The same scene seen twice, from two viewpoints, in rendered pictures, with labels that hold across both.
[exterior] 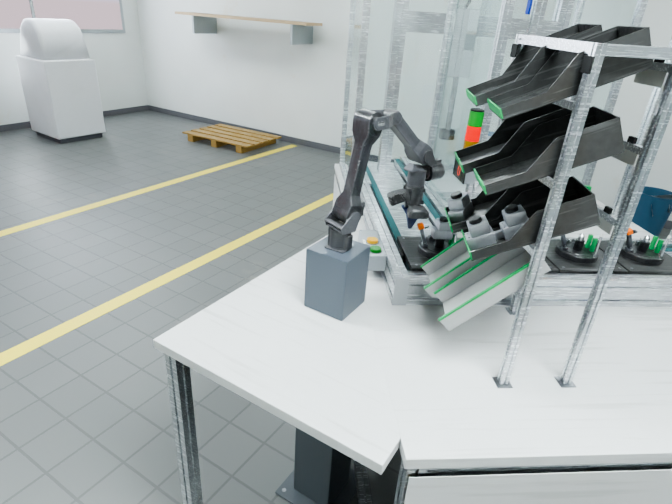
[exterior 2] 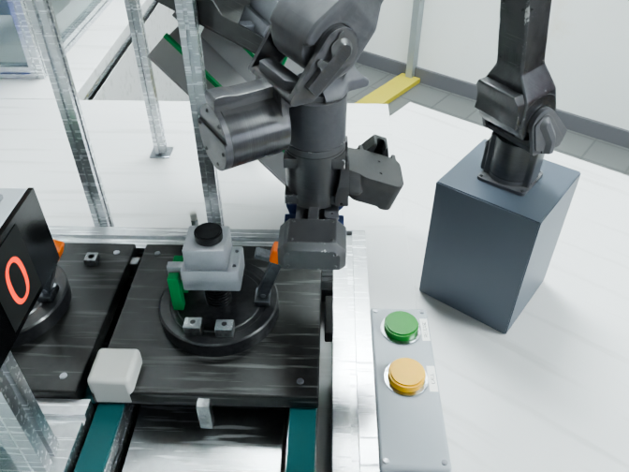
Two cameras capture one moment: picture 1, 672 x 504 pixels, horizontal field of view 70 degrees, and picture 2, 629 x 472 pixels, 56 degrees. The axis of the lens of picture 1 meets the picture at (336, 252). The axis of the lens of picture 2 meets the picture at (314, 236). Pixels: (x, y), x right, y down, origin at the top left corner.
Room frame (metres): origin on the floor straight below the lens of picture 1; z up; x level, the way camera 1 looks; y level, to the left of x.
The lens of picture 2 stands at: (1.93, -0.17, 1.49)
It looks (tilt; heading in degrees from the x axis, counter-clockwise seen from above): 40 degrees down; 188
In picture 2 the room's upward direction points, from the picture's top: straight up
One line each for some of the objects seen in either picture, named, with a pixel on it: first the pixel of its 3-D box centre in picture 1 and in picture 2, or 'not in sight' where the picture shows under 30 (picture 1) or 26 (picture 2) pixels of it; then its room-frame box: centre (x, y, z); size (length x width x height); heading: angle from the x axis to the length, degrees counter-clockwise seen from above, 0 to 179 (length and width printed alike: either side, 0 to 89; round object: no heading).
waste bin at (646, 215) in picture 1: (652, 212); not in sight; (4.14, -2.86, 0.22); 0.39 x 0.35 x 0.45; 60
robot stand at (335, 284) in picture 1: (336, 276); (494, 235); (1.27, -0.01, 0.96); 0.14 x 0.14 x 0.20; 60
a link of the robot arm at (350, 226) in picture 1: (341, 218); (525, 116); (1.27, -0.01, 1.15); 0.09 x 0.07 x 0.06; 40
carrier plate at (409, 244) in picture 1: (437, 253); (221, 316); (1.47, -0.35, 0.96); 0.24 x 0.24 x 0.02; 7
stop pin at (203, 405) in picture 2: not in sight; (205, 413); (1.59, -0.33, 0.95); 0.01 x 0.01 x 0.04; 7
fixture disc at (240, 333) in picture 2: (438, 248); (220, 304); (1.47, -0.35, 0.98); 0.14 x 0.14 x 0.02
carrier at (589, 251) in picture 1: (579, 243); not in sight; (1.53, -0.85, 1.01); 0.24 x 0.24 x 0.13; 7
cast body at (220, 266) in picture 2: (445, 227); (202, 254); (1.47, -0.36, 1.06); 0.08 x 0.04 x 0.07; 97
